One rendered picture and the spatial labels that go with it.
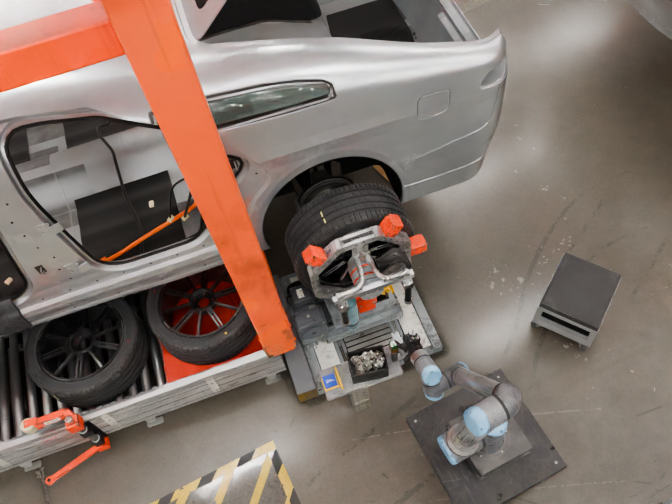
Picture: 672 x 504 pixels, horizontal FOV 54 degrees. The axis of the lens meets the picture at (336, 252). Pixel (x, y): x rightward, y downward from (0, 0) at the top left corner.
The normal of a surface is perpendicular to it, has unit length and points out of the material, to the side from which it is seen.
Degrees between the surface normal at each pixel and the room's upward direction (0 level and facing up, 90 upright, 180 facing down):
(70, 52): 90
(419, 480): 0
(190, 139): 90
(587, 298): 0
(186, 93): 90
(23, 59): 90
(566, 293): 0
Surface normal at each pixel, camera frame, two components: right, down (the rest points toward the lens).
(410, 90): 0.30, 0.69
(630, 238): -0.10, -0.52
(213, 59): 0.12, -0.18
